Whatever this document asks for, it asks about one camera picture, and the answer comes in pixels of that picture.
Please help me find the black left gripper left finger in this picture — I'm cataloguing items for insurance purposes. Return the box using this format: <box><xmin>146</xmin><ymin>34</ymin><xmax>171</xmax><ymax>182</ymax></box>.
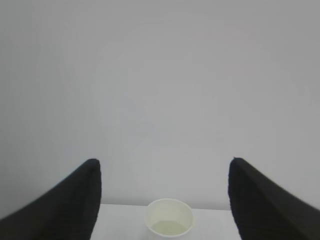
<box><xmin>0</xmin><ymin>159</ymin><xmax>102</xmax><ymax>240</ymax></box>

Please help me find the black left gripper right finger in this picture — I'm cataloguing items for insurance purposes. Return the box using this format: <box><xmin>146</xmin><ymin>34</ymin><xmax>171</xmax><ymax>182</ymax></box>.
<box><xmin>228</xmin><ymin>158</ymin><xmax>320</xmax><ymax>240</ymax></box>

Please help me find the white paper coffee cup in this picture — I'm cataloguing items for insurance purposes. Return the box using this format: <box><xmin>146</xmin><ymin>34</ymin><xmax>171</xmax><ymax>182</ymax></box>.
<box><xmin>145</xmin><ymin>198</ymin><xmax>194</xmax><ymax>240</ymax></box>

